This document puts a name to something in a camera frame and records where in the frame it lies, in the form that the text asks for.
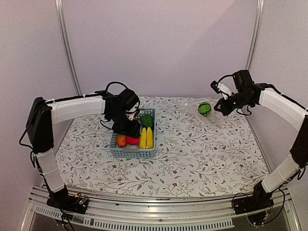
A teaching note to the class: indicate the clear zip top bag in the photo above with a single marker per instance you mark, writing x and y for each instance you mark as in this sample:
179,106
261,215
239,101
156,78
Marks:
213,118

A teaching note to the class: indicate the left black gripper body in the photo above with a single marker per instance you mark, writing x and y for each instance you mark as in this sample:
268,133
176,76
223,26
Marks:
121,124

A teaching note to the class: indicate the red toy apple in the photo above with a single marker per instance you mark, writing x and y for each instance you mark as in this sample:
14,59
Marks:
132,141

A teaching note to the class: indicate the green toy watermelon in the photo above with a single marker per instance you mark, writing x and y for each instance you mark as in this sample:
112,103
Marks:
204,109

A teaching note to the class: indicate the floral tablecloth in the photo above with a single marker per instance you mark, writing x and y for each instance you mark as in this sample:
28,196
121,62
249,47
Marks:
191,159

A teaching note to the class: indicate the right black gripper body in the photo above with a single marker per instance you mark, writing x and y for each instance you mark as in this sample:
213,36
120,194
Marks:
241,101

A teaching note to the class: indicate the right aluminium frame post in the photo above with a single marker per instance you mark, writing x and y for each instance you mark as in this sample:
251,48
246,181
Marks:
255,33

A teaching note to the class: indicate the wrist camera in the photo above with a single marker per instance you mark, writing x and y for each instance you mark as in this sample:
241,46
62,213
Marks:
220,88
133,111

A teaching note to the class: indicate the left aluminium frame post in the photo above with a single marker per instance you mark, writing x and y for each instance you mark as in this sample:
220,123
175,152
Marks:
66,45

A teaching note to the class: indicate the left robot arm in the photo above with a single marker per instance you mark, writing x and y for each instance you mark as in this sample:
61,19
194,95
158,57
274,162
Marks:
46,114

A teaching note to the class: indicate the blue plastic basket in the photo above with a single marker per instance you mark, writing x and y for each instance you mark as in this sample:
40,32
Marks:
133,151

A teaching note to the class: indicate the green orange toy mango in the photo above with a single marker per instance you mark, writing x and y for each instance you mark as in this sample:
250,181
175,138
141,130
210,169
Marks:
121,141

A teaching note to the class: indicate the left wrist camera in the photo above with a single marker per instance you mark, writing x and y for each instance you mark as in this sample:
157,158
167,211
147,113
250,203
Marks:
133,111

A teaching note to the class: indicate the yellow toy banana bunch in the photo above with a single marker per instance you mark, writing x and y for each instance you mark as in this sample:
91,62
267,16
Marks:
146,139

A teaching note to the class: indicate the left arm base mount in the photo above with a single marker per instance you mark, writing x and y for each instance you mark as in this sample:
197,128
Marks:
69,201

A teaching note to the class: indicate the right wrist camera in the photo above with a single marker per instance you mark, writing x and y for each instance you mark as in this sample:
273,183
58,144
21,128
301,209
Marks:
220,88

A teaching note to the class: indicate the aluminium front rail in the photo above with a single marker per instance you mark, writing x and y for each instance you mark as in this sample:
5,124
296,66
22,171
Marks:
118,212

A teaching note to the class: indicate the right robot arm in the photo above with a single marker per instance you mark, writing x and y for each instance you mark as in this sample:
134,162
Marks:
288,120

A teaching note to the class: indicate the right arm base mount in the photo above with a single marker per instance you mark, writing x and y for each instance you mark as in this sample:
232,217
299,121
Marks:
260,199

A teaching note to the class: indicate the aluminium frame post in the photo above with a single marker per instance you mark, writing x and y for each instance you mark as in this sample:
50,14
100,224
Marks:
66,45
255,33

